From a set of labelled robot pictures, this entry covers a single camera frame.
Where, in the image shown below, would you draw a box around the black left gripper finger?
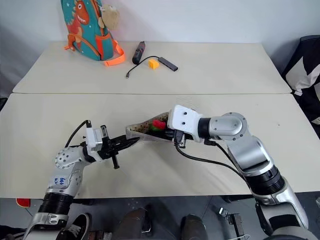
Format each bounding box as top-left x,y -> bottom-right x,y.
109,135 -> 128,144
113,138 -> 140,152

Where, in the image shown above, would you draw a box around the beige plush toy charm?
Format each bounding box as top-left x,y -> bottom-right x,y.
98,3 -> 121,31

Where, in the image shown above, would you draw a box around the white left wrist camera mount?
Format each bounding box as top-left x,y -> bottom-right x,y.
84,126 -> 104,153

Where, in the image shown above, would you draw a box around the red toy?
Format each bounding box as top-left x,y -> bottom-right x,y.
148,119 -> 167,133

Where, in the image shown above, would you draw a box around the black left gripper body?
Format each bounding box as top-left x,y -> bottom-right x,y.
99,124 -> 121,170

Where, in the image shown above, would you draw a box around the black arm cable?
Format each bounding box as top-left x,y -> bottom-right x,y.
64,119 -> 93,149
174,138 -> 245,180

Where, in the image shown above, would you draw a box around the teal dinosaur backpack orange straps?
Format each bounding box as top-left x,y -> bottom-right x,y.
60,0 -> 126,67

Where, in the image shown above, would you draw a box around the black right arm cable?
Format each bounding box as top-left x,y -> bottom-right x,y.
174,138 -> 245,180

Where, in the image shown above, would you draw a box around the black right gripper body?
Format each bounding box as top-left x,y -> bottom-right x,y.
165,128 -> 187,149

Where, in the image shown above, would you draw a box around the black sneaker white laces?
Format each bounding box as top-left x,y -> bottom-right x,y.
58,212 -> 93,240

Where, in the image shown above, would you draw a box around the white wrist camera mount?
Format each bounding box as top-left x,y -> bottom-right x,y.
166,104 -> 204,140
84,126 -> 104,153

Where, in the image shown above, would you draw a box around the red object under table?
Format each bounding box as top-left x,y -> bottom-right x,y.
16,197 -> 32,208

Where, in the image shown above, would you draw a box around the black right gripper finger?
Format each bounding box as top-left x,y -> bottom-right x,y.
162,128 -> 176,139

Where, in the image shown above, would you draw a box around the polka dot pencil pouch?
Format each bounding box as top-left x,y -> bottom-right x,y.
124,111 -> 191,146

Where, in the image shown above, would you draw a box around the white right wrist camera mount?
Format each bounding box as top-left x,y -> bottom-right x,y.
166,104 -> 204,140

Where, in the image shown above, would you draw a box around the black and white chair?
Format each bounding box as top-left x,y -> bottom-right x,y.
281,34 -> 320,140

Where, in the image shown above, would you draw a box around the black device on floor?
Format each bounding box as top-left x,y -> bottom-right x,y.
218,206 -> 245,237

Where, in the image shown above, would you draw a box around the grey USB hub with cable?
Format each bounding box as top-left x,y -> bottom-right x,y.
125,55 -> 179,80

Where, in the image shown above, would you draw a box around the dark brown rounded shape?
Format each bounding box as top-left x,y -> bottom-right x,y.
116,206 -> 154,240
181,214 -> 209,240

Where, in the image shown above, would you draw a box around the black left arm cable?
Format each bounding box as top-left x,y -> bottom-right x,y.
64,119 -> 93,149

